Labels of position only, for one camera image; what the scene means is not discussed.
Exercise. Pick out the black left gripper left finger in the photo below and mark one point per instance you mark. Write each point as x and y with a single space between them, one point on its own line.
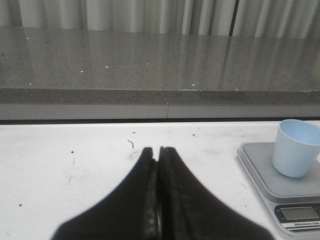
129 212

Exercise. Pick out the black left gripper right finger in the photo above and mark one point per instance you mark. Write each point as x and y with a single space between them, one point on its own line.
188 211

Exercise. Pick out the light blue plastic cup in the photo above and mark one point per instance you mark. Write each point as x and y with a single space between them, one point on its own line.
296 147

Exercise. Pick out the silver digital kitchen scale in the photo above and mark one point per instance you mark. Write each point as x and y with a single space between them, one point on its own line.
294 203

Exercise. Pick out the grey stone counter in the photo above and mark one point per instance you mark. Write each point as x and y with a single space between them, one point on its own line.
57 74

